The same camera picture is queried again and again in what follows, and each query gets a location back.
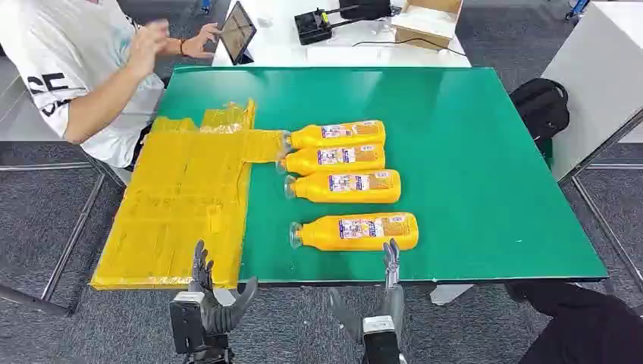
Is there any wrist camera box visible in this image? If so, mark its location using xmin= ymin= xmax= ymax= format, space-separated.
xmin=361 ymin=315 xmax=403 ymax=364
xmin=169 ymin=291 xmax=206 ymax=355

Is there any metal floor frame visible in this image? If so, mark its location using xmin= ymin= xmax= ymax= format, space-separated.
xmin=0 ymin=160 xmax=127 ymax=318
xmin=557 ymin=108 xmax=643 ymax=293

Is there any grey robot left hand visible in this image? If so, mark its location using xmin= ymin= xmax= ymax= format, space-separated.
xmin=188 ymin=239 xmax=259 ymax=337

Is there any green table mat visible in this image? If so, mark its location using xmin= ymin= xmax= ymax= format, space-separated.
xmin=158 ymin=65 xmax=610 ymax=285

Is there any white cabinet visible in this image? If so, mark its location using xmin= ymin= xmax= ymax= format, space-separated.
xmin=541 ymin=0 xmax=643 ymax=182

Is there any black bag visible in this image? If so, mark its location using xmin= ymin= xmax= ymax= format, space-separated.
xmin=339 ymin=0 xmax=393 ymax=21

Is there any black backpack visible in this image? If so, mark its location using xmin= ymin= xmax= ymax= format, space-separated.
xmin=510 ymin=77 xmax=571 ymax=152

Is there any black tablet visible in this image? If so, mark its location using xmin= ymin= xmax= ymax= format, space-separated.
xmin=219 ymin=1 xmax=258 ymax=66

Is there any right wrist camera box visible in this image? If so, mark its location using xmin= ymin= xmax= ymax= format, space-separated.
xmin=361 ymin=315 xmax=403 ymax=364

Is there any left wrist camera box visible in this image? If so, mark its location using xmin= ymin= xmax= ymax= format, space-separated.
xmin=169 ymin=291 xmax=206 ymax=355

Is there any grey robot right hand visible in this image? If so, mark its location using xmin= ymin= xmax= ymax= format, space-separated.
xmin=327 ymin=238 xmax=406 ymax=343

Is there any black cable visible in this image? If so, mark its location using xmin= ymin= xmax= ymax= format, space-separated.
xmin=351 ymin=37 xmax=468 ymax=56

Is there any cardboard box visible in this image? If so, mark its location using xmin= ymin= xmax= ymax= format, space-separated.
xmin=391 ymin=0 xmax=464 ymax=52

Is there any person's right hand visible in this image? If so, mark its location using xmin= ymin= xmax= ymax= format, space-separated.
xmin=126 ymin=20 xmax=172 ymax=77

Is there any black device with antenna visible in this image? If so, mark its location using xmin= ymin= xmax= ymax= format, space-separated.
xmin=294 ymin=5 xmax=362 ymax=46

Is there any white table foot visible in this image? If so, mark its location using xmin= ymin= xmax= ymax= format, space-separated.
xmin=429 ymin=284 xmax=475 ymax=306

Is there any orange drink bottle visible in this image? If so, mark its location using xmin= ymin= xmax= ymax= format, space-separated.
xmin=281 ymin=119 xmax=387 ymax=151
xmin=274 ymin=143 xmax=387 ymax=177
xmin=289 ymin=212 xmax=420 ymax=253
xmin=284 ymin=168 xmax=403 ymax=205

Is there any white table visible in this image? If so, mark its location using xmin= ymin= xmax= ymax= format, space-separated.
xmin=211 ymin=0 xmax=473 ymax=69

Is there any person's left hand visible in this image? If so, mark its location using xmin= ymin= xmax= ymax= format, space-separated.
xmin=183 ymin=22 xmax=222 ymax=60

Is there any person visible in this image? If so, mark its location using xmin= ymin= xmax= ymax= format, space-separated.
xmin=0 ymin=0 xmax=167 ymax=169

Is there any white packing insert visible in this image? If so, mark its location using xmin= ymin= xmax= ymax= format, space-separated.
xmin=391 ymin=11 xmax=459 ymax=37

